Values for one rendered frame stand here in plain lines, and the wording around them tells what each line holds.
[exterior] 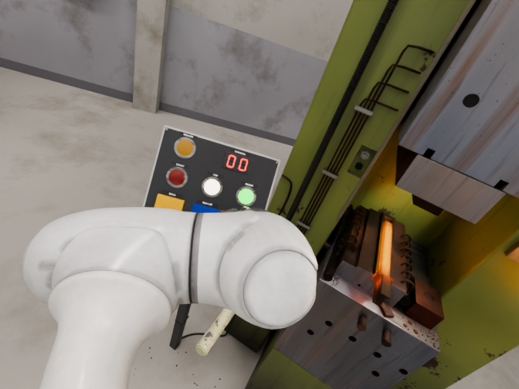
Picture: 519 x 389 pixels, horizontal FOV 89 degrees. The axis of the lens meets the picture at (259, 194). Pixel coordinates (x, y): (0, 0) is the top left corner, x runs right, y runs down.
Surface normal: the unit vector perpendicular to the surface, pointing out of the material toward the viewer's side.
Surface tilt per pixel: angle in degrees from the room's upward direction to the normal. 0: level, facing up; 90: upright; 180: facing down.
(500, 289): 90
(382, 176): 90
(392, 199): 90
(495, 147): 90
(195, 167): 60
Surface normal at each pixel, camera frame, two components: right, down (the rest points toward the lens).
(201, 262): 0.00, -0.12
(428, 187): -0.44, 0.39
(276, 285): 0.15, 0.04
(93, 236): 0.01, -0.72
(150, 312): 0.77, 0.15
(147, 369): 0.29, -0.79
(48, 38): 0.06, 0.57
